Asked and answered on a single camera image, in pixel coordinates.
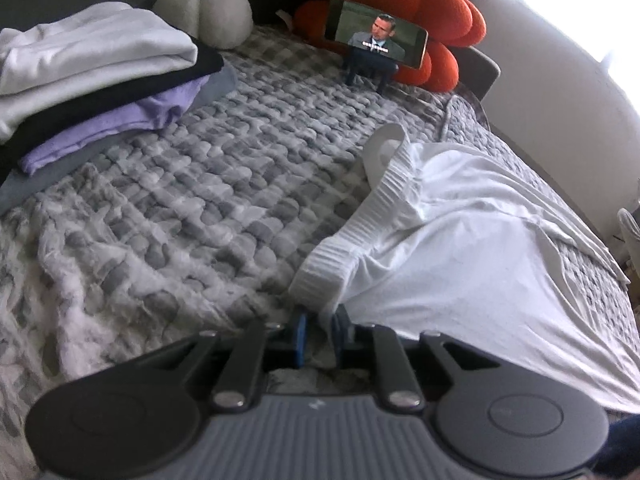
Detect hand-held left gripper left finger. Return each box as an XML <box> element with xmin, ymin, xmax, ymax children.
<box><xmin>137</xmin><ymin>308</ymin><xmax>307</xmax><ymax>409</ymax></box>

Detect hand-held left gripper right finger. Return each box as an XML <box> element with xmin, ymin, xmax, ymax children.
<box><xmin>334</xmin><ymin>305</ymin><xmax>501</xmax><ymax>411</ymax></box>

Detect white pants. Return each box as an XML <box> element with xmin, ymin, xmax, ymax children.
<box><xmin>289</xmin><ymin>122</ymin><xmax>632</xmax><ymax>413</ymax></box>

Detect grey checked quilt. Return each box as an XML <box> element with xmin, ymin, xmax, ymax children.
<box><xmin>0</xmin><ymin>25</ymin><xmax>640</xmax><ymax>480</ymax></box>

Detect blue phone stand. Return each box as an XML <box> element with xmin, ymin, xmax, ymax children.
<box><xmin>342</xmin><ymin>45</ymin><xmax>401</xmax><ymax>96</ymax></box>

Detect purple folded garment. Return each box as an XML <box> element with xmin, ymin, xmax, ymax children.
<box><xmin>20</xmin><ymin>77</ymin><xmax>210</xmax><ymax>176</ymax></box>

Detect grey sofa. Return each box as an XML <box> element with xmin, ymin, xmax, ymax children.
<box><xmin>0</xmin><ymin>0</ymin><xmax>501</xmax><ymax>106</ymax></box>

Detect black folded garment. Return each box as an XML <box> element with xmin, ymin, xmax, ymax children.
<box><xmin>0</xmin><ymin>52</ymin><xmax>225</xmax><ymax>161</ymax></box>

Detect smartphone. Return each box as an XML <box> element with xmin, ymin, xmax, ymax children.
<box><xmin>324</xmin><ymin>0</ymin><xmax>430</xmax><ymax>68</ymax></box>

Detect grey office chair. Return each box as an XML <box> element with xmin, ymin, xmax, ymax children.
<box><xmin>617</xmin><ymin>207</ymin><xmax>640</xmax><ymax>281</ymax></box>

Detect white plush cushion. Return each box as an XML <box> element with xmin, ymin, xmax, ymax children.
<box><xmin>152</xmin><ymin>0</ymin><xmax>253</xmax><ymax>51</ymax></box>

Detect orange knot cushion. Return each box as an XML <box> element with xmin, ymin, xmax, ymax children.
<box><xmin>294</xmin><ymin>0</ymin><xmax>487</xmax><ymax>92</ymax></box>

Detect white folded garment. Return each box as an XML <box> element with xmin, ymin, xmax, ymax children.
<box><xmin>0</xmin><ymin>1</ymin><xmax>199</xmax><ymax>143</ymax></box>

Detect window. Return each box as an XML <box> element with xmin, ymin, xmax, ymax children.
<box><xmin>475</xmin><ymin>0</ymin><xmax>640</xmax><ymax>81</ymax></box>

